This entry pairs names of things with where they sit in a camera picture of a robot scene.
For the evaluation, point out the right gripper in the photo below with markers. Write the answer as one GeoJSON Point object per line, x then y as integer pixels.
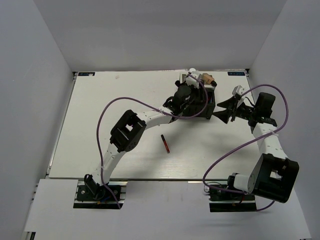
{"type": "Point", "coordinates": [230, 104]}

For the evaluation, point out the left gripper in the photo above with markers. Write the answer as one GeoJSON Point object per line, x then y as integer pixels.
{"type": "Point", "coordinates": [201, 93]}

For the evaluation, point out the square foundation bottle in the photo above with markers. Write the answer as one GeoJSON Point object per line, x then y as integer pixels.
{"type": "Point", "coordinates": [209, 80]}

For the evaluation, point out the white blue pink bottle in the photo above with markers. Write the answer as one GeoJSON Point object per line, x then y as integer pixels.
{"type": "Point", "coordinates": [192, 70]}

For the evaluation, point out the dark red lip gloss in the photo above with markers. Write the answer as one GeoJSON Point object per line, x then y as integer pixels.
{"type": "Point", "coordinates": [165, 143]}

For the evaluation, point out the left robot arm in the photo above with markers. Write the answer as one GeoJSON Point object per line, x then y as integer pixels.
{"type": "Point", "coordinates": [127, 132]}

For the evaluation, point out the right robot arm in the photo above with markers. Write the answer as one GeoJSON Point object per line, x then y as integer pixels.
{"type": "Point", "coordinates": [274, 174]}

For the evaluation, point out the black organizer box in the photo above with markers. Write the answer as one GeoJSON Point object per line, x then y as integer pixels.
{"type": "Point", "coordinates": [208, 106]}

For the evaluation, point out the white organizer tray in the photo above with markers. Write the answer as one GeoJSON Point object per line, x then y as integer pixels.
{"type": "Point", "coordinates": [182, 78]}

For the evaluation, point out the right blue label sticker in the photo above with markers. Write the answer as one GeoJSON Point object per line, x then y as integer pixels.
{"type": "Point", "coordinates": [236, 73]}

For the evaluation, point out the blue label sticker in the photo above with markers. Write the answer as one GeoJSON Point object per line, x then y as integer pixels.
{"type": "Point", "coordinates": [86, 74]}
{"type": "Point", "coordinates": [236, 73]}

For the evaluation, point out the left blue label sticker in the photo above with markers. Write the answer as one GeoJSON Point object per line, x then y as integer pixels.
{"type": "Point", "coordinates": [86, 74]}

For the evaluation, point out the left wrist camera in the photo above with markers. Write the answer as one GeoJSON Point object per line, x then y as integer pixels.
{"type": "Point", "coordinates": [192, 79]}

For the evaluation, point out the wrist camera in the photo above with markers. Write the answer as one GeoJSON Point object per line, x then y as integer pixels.
{"type": "Point", "coordinates": [238, 91]}
{"type": "Point", "coordinates": [192, 79]}

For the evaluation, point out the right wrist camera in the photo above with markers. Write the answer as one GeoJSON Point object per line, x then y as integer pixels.
{"type": "Point", "coordinates": [238, 91]}

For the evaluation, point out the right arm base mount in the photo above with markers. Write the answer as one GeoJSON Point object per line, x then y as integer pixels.
{"type": "Point", "coordinates": [228, 202]}

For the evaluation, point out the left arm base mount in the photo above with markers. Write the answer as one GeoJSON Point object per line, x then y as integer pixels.
{"type": "Point", "coordinates": [92, 195]}

